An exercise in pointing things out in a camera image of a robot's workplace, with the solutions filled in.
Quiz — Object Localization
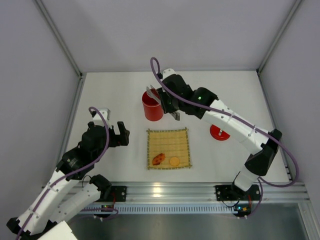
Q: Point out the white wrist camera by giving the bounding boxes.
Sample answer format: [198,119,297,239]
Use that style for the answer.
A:
[162,68,176,80]
[91,108,111,126]

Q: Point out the right aluminium frame post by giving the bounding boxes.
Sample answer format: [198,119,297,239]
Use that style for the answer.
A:
[256,0,305,75]

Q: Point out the orange spotted fried piece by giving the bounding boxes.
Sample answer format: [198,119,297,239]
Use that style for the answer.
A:
[151,153,166,166]

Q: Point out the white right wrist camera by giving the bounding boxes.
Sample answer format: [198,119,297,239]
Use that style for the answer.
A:
[162,68,176,80]

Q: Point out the red cylindrical container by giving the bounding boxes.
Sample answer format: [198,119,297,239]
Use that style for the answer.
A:
[141,91,164,122]

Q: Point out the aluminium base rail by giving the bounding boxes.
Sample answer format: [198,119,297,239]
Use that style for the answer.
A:
[62,182,310,217]

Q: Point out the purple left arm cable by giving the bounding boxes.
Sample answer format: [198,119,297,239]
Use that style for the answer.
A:
[14,106,120,240]

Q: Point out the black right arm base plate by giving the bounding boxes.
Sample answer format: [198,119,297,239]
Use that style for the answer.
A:
[214,184,261,202]

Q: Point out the steel serving tongs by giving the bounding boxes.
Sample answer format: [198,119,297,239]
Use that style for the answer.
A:
[146,85,181,121]

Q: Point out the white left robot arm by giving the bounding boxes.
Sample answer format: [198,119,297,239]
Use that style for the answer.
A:
[6,121,130,240]

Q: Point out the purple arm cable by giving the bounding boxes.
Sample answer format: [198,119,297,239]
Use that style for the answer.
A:
[14,106,120,240]
[149,57,300,220]

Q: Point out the yellow round cracker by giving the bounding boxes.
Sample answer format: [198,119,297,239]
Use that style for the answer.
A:
[169,157,180,167]

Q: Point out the red round lid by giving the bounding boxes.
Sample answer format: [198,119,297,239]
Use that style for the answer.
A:
[209,124,230,141]

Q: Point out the left aluminium frame post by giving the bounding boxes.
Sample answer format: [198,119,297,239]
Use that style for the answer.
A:
[33,0,85,78]

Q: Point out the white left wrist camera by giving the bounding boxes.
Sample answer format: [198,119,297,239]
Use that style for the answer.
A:
[91,108,111,126]

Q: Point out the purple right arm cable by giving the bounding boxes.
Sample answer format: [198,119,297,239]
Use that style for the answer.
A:
[149,57,300,220]

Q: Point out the aluminium frame post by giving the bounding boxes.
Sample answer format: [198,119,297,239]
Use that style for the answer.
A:
[256,0,305,75]
[33,0,85,78]

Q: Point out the square bamboo tray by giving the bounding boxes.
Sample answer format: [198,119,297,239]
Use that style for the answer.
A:
[146,127,192,170]

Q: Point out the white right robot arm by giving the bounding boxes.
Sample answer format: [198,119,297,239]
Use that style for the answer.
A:
[157,69,282,194]

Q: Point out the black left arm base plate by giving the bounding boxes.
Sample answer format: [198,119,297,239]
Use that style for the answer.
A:
[98,185,127,202]

